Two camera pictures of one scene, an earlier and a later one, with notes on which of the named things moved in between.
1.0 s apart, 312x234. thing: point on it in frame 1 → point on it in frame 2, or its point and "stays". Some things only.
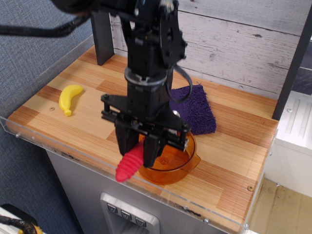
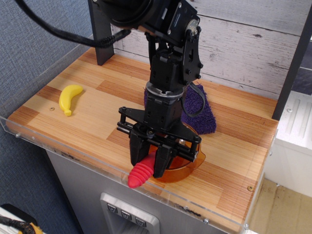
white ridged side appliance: [290, 163] stays
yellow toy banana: [66, 96] stays
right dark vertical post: [288, 85] stays
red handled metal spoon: [131, 161] → [142, 171]
